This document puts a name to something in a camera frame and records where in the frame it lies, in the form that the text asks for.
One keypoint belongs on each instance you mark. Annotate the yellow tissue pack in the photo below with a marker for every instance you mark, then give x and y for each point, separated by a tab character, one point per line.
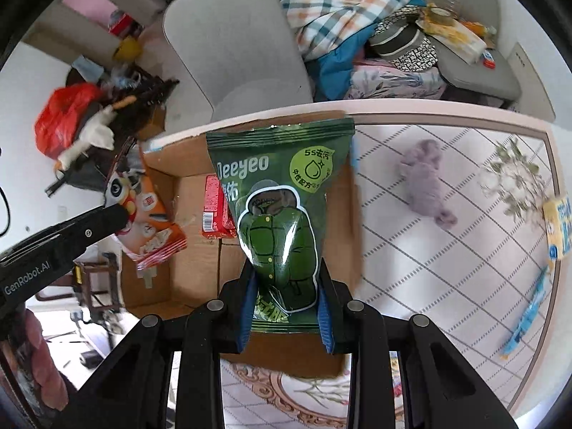
558	228

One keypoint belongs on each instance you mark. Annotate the cardboard box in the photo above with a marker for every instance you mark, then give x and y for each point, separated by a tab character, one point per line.
250	250

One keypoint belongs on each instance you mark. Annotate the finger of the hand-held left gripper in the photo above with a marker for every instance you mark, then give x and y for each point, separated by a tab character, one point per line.
96	227

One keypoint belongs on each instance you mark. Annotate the red snack packet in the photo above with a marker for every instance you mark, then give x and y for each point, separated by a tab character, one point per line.
216	209

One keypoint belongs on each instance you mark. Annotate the plaid blanket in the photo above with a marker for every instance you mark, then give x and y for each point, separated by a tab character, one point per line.
339	4

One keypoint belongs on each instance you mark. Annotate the grey cushioned chair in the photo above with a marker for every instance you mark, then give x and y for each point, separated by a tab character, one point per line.
473	44

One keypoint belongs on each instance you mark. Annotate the yellow cup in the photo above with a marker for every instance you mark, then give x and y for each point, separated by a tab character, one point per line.
127	48

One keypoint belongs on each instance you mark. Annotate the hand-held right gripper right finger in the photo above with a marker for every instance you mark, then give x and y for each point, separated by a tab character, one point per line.
326	321

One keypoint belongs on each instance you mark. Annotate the yellow box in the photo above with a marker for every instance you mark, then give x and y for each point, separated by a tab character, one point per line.
451	33

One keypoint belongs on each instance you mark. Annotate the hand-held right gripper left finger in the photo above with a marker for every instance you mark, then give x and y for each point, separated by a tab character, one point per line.
245	317

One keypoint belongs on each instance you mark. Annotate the wooden stool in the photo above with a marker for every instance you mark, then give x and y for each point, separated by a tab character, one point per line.
96	286

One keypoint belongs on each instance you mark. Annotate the person's left hand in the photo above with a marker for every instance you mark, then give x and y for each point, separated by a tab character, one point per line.
33	357

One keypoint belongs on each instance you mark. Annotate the blue cloth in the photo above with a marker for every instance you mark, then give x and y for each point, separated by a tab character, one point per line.
333	65

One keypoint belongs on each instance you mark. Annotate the green wipes packet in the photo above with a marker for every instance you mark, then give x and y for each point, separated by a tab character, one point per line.
279	214

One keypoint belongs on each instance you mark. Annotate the orange panda snack bag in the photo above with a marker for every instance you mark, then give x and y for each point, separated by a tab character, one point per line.
145	214

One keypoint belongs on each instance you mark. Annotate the purple cloth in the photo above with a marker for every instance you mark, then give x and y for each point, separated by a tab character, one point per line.
424	183

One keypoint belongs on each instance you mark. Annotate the patterned hat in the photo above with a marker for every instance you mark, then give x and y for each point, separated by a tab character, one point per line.
404	44

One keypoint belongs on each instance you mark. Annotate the white goose plush toy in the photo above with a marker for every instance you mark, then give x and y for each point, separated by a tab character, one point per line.
91	136

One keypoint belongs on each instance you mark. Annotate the red plastic bag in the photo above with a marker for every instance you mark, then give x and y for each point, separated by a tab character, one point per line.
62	118

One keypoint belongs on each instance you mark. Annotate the blue packet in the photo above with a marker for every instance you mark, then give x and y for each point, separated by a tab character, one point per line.
527	315

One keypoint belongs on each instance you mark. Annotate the floral pink cloth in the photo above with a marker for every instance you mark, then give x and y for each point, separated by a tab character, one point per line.
393	81

